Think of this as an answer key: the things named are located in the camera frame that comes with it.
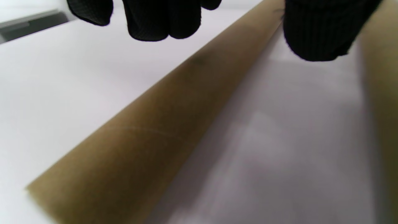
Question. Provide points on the person's left hand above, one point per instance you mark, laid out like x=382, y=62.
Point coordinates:
x=320, y=31

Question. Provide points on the brown cardboard mailing tube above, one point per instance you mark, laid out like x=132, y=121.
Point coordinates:
x=140, y=140
x=382, y=93

